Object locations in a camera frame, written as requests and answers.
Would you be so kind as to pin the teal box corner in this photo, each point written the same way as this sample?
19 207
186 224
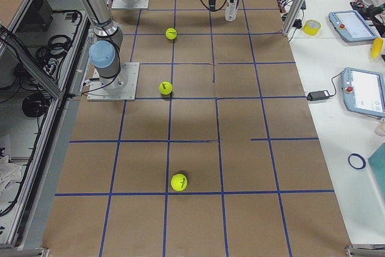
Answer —
377 165

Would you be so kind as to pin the small black power brick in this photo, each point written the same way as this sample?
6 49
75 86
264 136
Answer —
318 95

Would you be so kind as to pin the aluminium frame cart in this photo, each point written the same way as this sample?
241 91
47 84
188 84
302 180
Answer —
42 45

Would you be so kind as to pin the yellow banana toy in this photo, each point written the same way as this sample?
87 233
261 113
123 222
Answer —
377 48

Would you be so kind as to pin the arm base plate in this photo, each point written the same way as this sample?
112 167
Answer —
130 4
123 88

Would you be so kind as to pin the teach pendant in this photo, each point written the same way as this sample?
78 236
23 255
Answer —
363 91
351 26

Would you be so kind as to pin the centre Head tennis ball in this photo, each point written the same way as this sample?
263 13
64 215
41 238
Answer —
165 88

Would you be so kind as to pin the tennis ball near gripper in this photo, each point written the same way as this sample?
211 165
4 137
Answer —
171 33

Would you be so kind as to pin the tennis ball right side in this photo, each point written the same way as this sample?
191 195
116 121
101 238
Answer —
179 182

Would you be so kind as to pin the yellow tape roll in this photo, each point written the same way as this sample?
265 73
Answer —
311 27

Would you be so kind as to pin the upper teach pendant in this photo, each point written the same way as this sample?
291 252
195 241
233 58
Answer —
351 26

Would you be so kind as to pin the lower teach pendant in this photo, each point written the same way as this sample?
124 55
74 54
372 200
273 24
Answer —
363 91

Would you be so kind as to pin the clear tennis ball can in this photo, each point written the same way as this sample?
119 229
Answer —
231 9

